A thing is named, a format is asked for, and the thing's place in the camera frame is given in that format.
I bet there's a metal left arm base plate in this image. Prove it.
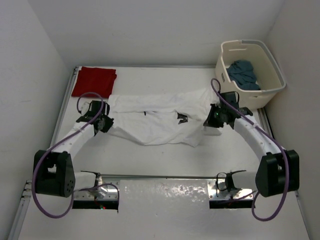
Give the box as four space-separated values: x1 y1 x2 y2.
74 175 120 201

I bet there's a cream plastic laundry basket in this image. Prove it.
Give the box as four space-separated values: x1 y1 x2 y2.
215 40 287 110

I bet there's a red polo t shirt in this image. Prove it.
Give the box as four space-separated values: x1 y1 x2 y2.
71 66 117 99

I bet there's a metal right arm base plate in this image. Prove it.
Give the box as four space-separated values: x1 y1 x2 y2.
207 178 255 202

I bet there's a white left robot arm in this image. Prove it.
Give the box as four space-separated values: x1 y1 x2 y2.
32 100 114 198

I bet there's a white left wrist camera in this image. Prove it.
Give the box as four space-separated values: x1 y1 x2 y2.
79 102 91 116

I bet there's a white t shirt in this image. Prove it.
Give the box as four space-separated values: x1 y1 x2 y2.
107 88 221 147

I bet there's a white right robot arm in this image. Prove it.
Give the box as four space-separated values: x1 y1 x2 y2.
203 91 300 198

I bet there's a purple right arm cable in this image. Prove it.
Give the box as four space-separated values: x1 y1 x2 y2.
210 78 291 222

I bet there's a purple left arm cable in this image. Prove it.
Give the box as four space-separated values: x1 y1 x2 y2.
31 91 120 220

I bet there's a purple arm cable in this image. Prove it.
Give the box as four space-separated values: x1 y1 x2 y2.
210 78 291 222
31 91 120 220

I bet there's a blue garment in basket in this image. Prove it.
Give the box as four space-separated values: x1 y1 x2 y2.
227 60 261 91

